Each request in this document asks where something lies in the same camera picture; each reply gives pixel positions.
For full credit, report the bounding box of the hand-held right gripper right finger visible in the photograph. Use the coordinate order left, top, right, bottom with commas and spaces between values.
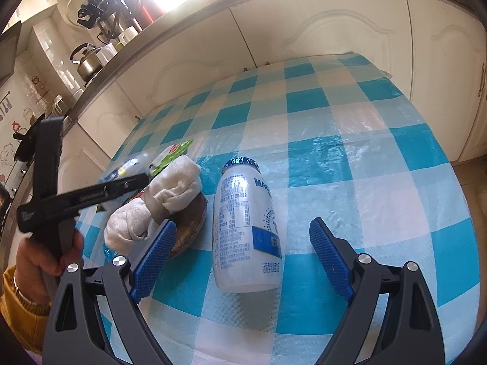
309, 217, 446, 365

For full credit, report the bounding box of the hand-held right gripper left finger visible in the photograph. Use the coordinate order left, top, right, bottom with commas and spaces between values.
42, 219, 179, 365

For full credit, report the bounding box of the black kitchen appliance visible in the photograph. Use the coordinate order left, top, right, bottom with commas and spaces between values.
77, 0, 128, 42

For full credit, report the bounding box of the person's left hand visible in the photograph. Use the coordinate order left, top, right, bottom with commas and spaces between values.
15, 231, 85, 279

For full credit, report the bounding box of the blue checkered tablecloth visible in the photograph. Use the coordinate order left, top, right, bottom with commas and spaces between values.
74, 52, 481, 365

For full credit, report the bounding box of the person's left forearm yellow sleeve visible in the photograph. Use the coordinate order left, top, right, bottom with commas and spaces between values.
0, 264, 52, 355

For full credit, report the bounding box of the small clear plastic bottle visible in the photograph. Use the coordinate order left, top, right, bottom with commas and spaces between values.
101, 151, 151, 198

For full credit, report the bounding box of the gold bracelet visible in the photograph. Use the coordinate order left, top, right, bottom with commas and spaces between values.
12, 277, 40, 307

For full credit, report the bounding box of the black wok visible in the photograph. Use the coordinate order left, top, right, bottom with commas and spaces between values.
13, 114, 44, 160

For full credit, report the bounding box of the cream kitchen cabinet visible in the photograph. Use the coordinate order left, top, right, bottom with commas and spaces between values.
57, 0, 487, 183

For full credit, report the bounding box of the steel pot on counter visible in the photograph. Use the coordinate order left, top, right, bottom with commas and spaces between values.
69, 43, 104, 81

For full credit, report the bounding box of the white cloth bundle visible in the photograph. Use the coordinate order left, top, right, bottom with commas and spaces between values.
104, 200, 162, 253
148, 155, 202, 214

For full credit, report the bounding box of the white plastic bottle blue label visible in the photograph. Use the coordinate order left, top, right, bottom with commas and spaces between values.
212, 156, 283, 294

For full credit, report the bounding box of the brown round tray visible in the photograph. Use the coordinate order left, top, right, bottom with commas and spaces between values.
167, 192, 208, 260

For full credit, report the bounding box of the white plastic rack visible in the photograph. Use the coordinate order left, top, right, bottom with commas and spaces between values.
53, 93, 75, 116

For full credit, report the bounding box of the red thermos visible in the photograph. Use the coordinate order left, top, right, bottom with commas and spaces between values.
138, 0, 163, 23

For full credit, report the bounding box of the white mug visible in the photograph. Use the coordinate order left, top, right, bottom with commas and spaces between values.
97, 43, 118, 65
118, 26, 139, 44

